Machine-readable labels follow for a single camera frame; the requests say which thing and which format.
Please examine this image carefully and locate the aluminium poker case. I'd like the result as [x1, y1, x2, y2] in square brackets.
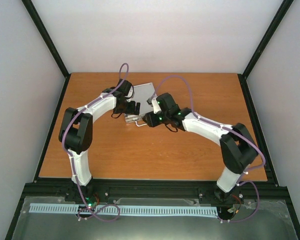
[124, 82, 155, 124]

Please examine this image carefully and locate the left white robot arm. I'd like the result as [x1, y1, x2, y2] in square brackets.
[58, 88, 141, 202]

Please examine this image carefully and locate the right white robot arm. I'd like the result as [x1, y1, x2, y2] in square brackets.
[142, 108, 261, 202]

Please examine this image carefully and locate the electronics board with led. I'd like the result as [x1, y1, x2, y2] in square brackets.
[78, 194, 100, 213]

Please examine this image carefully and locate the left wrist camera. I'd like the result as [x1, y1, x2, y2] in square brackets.
[125, 85, 135, 99]

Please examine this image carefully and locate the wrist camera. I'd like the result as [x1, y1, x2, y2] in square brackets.
[147, 92, 181, 116]
[125, 85, 135, 99]

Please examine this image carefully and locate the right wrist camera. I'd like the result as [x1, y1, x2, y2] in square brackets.
[147, 92, 181, 116]

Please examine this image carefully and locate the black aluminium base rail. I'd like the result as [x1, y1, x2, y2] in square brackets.
[65, 179, 238, 205]

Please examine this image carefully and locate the left black frame post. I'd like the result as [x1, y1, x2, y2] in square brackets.
[21, 0, 70, 79]

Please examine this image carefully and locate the black frame post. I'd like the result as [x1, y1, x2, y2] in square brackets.
[242, 0, 294, 80]
[21, 0, 70, 79]

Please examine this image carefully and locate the light blue cable duct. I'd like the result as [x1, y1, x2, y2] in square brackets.
[28, 203, 218, 218]

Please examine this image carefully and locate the right black frame post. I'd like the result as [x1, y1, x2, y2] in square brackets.
[242, 0, 294, 80]

